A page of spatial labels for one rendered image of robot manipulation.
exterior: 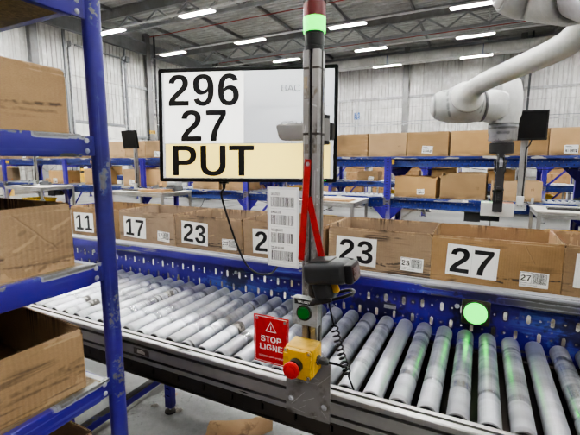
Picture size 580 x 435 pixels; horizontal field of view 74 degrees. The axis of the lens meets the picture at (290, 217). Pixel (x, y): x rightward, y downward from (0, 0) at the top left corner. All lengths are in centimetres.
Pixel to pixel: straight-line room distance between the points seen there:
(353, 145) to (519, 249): 496
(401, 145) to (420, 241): 464
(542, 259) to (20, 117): 139
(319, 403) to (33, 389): 63
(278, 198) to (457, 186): 489
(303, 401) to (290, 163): 61
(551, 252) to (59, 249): 133
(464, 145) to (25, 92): 563
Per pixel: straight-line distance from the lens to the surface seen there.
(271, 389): 112
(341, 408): 105
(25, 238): 66
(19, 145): 62
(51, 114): 68
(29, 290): 64
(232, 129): 106
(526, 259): 146
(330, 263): 84
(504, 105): 146
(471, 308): 143
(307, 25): 94
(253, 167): 104
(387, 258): 150
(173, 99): 112
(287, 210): 92
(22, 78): 67
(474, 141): 596
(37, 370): 71
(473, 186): 570
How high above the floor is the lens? 130
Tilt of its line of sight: 8 degrees down
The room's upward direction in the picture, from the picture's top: straight up
